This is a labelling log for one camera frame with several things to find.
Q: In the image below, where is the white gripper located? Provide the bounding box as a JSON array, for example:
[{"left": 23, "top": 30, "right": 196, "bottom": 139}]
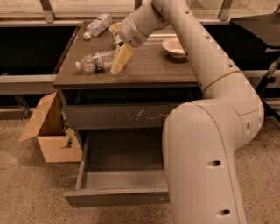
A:
[{"left": 108, "top": 14, "right": 146, "bottom": 75}]

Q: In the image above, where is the clear plastic water bottle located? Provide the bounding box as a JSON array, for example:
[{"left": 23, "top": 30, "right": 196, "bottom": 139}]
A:
[{"left": 75, "top": 50, "right": 116, "bottom": 73}]

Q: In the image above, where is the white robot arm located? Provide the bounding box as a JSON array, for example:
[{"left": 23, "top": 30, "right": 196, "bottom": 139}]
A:
[{"left": 111, "top": 0, "right": 264, "bottom": 224}]

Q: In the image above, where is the white labelled plastic bottle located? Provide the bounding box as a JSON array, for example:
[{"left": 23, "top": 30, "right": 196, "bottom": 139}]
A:
[{"left": 83, "top": 13, "right": 112, "bottom": 40}]

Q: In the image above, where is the grey drawer cabinet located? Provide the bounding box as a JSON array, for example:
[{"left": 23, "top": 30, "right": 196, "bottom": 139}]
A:
[{"left": 53, "top": 25, "right": 202, "bottom": 145}]

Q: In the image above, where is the scratched grey middle drawer front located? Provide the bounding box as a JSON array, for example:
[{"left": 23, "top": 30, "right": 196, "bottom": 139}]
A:
[{"left": 63, "top": 102, "right": 179, "bottom": 130}]

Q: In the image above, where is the open grey bottom drawer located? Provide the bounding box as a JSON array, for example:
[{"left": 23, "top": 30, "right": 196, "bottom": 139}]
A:
[{"left": 65, "top": 128, "right": 169, "bottom": 207}]

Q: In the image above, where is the white shallow bowl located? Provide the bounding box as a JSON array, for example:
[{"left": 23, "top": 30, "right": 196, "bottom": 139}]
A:
[{"left": 162, "top": 37, "right": 186, "bottom": 59}]

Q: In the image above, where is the metal window railing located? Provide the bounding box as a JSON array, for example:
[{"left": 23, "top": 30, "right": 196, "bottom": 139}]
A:
[{"left": 0, "top": 0, "right": 280, "bottom": 95}]

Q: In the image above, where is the open cardboard box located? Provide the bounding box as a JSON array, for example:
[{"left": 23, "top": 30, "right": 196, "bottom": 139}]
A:
[{"left": 19, "top": 92, "right": 82, "bottom": 163}]

